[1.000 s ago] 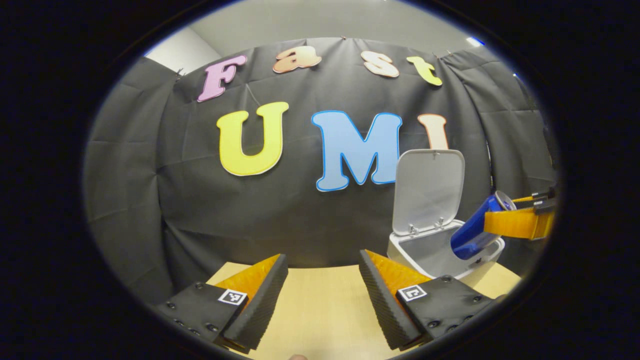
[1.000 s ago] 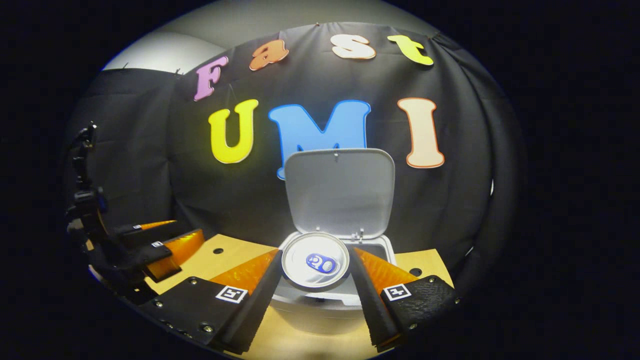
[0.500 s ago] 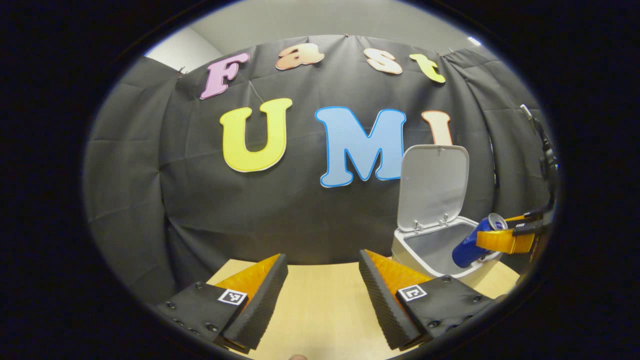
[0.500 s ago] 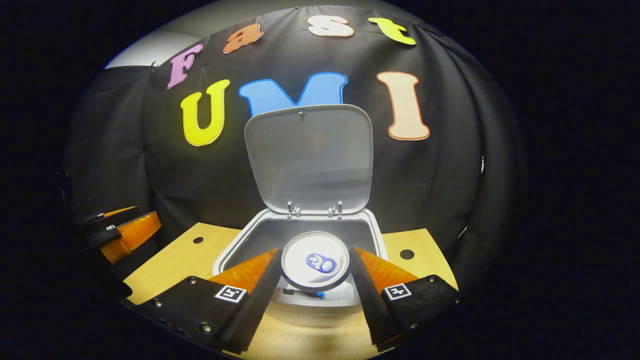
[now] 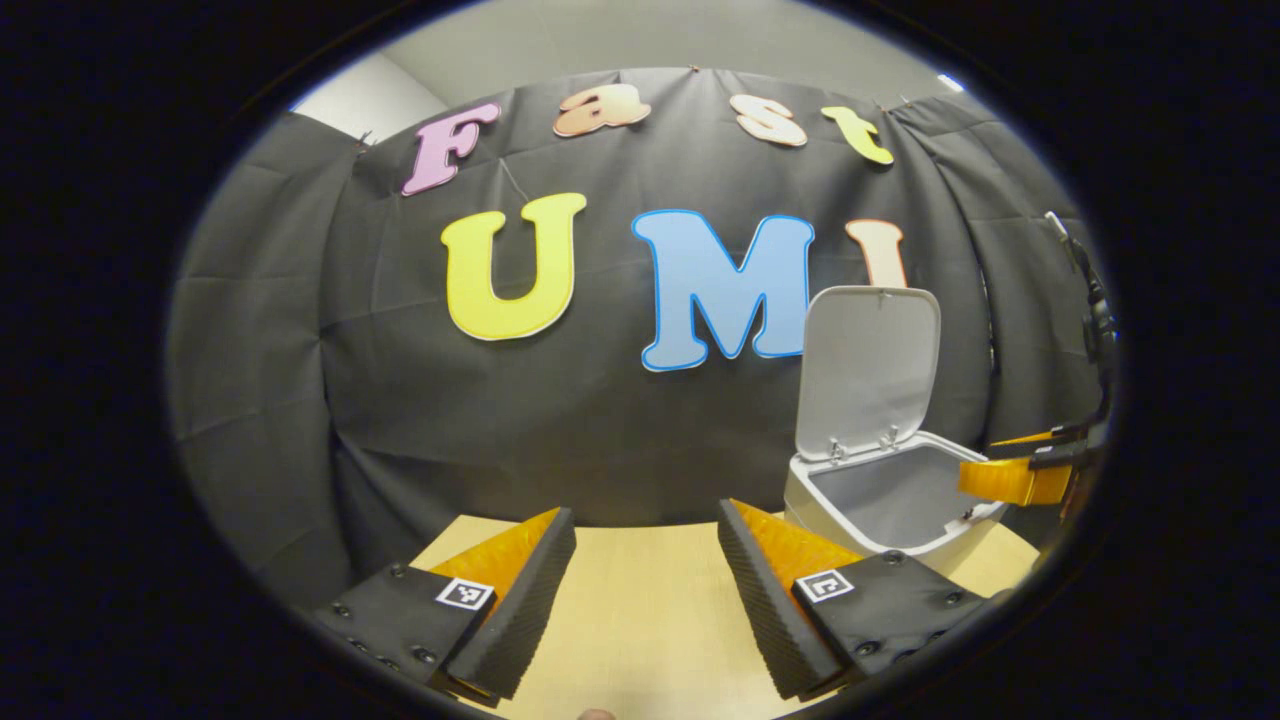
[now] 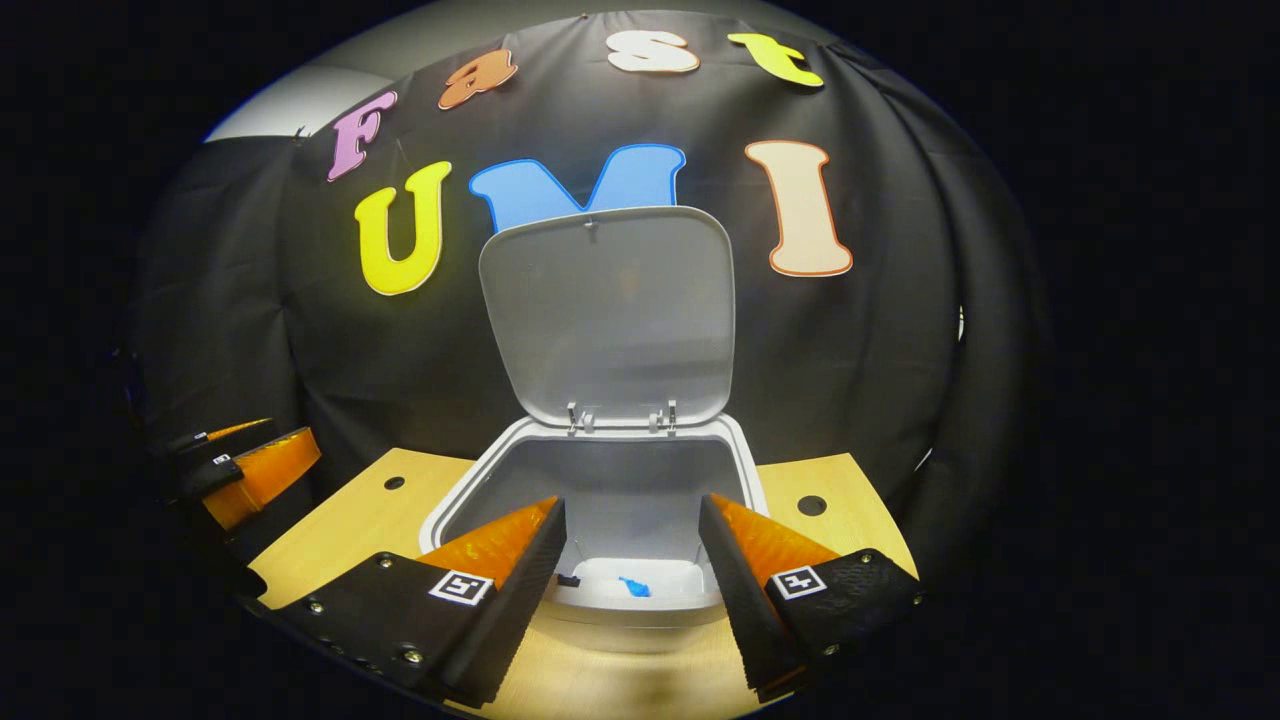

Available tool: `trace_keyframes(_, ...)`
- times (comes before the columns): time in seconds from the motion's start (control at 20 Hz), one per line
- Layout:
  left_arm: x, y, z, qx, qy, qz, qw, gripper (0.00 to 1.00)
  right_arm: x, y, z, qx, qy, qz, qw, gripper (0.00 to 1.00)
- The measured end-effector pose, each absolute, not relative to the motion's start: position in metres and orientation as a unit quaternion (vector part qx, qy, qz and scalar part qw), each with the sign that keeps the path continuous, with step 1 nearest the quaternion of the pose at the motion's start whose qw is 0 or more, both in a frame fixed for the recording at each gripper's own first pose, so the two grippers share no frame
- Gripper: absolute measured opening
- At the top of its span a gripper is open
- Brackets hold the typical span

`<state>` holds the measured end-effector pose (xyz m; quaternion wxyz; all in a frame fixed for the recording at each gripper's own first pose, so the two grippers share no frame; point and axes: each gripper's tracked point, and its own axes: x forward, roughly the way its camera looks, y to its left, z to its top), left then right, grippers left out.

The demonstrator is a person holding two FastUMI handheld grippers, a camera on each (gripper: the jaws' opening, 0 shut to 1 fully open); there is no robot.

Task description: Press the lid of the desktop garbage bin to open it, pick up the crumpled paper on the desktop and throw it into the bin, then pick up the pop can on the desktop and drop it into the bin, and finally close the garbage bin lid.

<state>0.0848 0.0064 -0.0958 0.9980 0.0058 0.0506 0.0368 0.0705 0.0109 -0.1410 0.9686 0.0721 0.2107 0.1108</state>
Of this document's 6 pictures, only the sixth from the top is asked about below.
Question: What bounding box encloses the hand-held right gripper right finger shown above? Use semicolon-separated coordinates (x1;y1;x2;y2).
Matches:
698;492;924;703

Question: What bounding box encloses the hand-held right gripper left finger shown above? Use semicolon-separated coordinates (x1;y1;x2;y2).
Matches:
270;497;568;708

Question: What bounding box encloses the white desktop garbage bin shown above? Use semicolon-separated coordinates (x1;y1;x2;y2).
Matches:
418;205;771;656

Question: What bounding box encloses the wooden desktop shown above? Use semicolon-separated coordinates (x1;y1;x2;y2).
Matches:
248;447;919;720

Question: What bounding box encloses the black backdrop cloth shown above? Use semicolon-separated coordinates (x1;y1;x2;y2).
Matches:
130;10;1051;601

